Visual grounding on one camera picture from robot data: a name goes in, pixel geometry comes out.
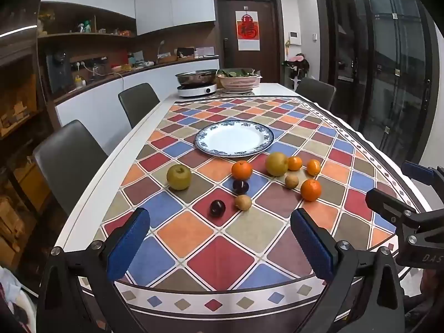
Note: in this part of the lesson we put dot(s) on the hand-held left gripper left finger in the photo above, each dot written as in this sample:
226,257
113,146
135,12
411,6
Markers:
128,246

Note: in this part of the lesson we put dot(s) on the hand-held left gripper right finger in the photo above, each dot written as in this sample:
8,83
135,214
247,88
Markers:
312,246

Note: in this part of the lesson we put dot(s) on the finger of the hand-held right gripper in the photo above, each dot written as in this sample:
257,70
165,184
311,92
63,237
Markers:
418,172
385,204

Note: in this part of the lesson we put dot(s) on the brown kiwi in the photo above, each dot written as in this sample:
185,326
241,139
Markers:
243,202
291,181

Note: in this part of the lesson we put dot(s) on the small orange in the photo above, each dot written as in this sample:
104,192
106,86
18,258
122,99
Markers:
295,163
314,167

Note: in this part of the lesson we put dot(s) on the dark purple plum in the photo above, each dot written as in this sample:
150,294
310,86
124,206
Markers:
240,186
217,208

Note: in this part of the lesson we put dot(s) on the blue rimmed white plate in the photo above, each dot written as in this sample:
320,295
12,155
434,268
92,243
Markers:
234,138

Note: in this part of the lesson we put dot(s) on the large orange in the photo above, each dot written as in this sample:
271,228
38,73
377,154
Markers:
241,170
310,190

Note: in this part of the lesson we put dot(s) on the green apple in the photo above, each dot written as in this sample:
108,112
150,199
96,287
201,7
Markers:
179,177

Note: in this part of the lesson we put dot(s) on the yellow pear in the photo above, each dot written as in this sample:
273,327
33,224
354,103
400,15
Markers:
276,163

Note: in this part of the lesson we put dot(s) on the colourful checkered tablecloth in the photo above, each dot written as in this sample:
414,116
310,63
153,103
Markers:
222,256

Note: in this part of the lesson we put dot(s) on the grey dining chair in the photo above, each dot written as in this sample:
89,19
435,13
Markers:
138,102
69,156
316,92

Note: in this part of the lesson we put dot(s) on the black framed glass door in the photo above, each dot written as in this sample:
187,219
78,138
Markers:
381,59

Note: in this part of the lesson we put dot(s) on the white and dark cloth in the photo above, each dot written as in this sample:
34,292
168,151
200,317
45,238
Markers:
14,305

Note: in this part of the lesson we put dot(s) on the white counter cabinet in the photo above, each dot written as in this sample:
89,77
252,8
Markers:
100,111

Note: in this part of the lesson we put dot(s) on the wooden storage rack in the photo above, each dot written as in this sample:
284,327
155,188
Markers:
19,128

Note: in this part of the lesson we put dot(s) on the white stand with pink cloth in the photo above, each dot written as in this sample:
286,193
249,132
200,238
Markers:
296,66

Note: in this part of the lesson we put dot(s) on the white induction cooker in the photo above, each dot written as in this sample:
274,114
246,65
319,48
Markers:
196,91

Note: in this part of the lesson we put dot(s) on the yellow bottle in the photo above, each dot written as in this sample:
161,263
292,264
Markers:
79,82

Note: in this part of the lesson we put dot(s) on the pink colander basket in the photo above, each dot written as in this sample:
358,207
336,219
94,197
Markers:
239,82

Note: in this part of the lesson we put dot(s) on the steel pot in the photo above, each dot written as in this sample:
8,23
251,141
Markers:
196,77

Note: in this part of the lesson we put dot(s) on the white intercom panel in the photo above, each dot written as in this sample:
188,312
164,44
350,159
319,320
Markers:
295,38

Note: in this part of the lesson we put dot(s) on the red box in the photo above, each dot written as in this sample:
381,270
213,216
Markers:
119,60

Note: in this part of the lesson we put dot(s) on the green leafy vegetables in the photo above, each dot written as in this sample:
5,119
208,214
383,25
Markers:
236,73

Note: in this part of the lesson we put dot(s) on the black box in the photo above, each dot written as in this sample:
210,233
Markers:
186,52

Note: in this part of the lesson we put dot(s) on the dark brown door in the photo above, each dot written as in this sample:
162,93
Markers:
267,34

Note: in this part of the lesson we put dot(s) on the white upper cabinet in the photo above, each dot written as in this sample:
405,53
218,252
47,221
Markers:
166,0

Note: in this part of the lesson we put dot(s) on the black wall appliance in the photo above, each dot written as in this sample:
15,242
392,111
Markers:
59,71

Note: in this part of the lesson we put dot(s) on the wooden wall shelf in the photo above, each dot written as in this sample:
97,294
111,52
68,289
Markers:
86,38

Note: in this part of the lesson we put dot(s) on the red and white wall poster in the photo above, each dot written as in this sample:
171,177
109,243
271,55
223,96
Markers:
248,31

